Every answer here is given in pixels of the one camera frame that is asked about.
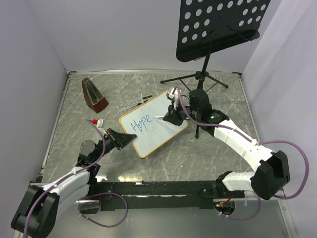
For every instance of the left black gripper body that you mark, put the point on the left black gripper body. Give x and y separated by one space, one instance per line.
109 144

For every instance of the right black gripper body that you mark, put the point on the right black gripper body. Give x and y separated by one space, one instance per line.
191 112

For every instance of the yellow framed whiteboard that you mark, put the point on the yellow framed whiteboard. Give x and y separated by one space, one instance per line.
151 132

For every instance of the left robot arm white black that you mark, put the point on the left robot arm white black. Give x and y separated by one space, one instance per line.
41 205

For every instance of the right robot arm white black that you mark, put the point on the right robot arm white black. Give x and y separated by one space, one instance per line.
270 170

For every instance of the brown wooden metronome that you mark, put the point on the brown wooden metronome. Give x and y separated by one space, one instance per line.
93 97

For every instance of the black music stand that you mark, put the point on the black music stand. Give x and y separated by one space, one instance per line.
209 26

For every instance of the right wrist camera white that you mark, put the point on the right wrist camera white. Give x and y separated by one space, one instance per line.
173 96

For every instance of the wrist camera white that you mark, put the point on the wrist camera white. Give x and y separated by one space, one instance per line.
98 122
173 96

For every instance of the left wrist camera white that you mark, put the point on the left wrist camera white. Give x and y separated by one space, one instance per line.
98 122

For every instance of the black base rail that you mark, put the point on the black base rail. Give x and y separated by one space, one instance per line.
159 194

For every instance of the aluminium extrusion frame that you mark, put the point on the aluminium extrusion frame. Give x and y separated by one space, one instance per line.
37 98

